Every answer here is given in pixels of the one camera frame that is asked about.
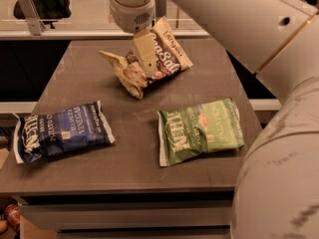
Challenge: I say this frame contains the grey metal bracket left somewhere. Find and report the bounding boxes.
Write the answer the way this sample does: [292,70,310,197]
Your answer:
[18,0,45,36]

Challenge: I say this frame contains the grey metal bracket middle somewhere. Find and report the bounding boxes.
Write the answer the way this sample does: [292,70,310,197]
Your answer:
[156,0,166,19]

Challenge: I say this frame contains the blue salt vinegar chip bag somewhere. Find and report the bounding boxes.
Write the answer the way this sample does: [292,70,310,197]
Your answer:
[13,101,115,163]

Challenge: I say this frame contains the red brown object on floor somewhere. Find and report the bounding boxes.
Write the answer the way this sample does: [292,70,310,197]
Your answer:
[4,203,20,233]

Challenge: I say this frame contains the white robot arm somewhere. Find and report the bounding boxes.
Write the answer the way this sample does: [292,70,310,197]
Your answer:
[111,0,319,239]

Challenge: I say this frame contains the green jalapeno chip bag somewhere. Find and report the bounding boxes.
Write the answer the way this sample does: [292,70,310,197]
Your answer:
[158,98,244,167]

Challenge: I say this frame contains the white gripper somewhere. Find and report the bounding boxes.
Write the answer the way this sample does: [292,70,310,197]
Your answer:
[109,0,157,78]

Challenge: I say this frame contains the grey metal bracket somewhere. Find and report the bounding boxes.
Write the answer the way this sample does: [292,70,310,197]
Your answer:
[156,0,166,19]
[18,0,45,36]

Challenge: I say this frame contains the brown sea salt chip bag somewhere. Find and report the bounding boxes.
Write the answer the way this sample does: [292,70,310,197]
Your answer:
[99,17,193,100]

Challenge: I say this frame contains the black office chair left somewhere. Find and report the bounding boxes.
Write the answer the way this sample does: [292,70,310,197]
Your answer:
[13,0,72,30]

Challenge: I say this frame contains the grey table drawer front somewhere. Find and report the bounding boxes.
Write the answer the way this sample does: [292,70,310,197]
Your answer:
[20,201,231,230]

